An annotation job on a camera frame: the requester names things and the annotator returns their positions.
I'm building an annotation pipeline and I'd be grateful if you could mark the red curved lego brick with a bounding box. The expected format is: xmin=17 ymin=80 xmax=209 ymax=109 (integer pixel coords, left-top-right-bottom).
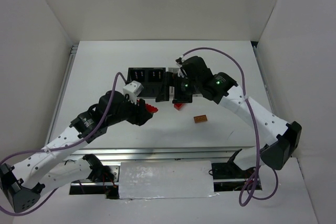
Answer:
xmin=145 ymin=103 xmax=159 ymax=114

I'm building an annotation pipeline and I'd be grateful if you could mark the red rectangular lego brick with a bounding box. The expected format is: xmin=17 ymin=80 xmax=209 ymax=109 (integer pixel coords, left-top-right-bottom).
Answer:
xmin=174 ymin=103 xmax=185 ymax=111

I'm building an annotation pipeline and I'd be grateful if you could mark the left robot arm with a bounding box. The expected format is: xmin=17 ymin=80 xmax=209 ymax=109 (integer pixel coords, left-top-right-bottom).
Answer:
xmin=1 ymin=91 xmax=158 ymax=216

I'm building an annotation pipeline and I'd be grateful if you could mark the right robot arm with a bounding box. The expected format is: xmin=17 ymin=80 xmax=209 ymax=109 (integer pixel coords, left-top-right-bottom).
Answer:
xmin=155 ymin=56 xmax=302 ymax=170

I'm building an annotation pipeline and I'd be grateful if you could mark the white double container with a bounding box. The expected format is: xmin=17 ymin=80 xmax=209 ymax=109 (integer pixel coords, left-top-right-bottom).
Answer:
xmin=167 ymin=67 xmax=201 ymax=98

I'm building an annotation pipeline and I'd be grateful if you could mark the black double container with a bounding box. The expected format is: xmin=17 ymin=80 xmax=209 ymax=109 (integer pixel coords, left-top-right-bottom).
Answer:
xmin=127 ymin=67 xmax=166 ymax=98

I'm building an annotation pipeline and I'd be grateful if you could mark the orange flat lego brick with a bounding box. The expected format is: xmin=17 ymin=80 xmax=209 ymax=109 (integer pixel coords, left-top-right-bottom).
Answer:
xmin=194 ymin=115 xmax=207 ymax=123

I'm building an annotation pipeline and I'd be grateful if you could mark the white foil covered plate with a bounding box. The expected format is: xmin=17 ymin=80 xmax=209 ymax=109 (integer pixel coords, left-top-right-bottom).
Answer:
xmin=119 ymin=161 xmax=215 ymax=199

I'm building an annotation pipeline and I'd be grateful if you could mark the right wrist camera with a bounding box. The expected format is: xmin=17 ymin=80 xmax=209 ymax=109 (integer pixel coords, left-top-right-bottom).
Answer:
xmin=175 ymin=56 xmax=185 ymax=78

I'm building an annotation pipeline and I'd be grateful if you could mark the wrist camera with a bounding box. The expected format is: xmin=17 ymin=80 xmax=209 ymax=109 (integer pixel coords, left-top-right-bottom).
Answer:
xmin=123 ymin=81 xmax=144 ymax=97
xmin=175 ymin=56 xmax=185 ymax=78

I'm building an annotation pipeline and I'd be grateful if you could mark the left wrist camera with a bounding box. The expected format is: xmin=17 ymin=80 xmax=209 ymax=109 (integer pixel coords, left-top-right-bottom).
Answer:
xmin=123 ymin=81 xmax=144 ymax=97

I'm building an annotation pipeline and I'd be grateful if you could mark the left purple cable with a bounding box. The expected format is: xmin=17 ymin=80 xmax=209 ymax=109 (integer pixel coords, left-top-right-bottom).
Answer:
xmin=0 ymin=71 xmax=132 ymax=216

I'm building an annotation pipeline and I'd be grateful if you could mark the purple cable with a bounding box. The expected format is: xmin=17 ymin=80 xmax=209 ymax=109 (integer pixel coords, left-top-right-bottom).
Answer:
xmin=0 ymin=71 xmax=132 ymax=216
xmin=181 ymin=47 xmax=279 ymax=207

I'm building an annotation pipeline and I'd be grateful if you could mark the aluminium rail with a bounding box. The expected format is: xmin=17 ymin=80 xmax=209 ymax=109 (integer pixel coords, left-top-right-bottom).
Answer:
xmin=62 ymin=146 xmax=251 ymax=163

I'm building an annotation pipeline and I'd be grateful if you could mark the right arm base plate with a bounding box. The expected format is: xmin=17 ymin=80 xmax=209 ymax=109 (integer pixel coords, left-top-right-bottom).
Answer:
xmin=208 ymin=162 xmax=255 ymax=180

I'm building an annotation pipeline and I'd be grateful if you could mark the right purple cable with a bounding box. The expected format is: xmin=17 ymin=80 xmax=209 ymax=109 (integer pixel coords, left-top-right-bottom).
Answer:
xmin=181 ymin=47 xmax=279 ymax=207

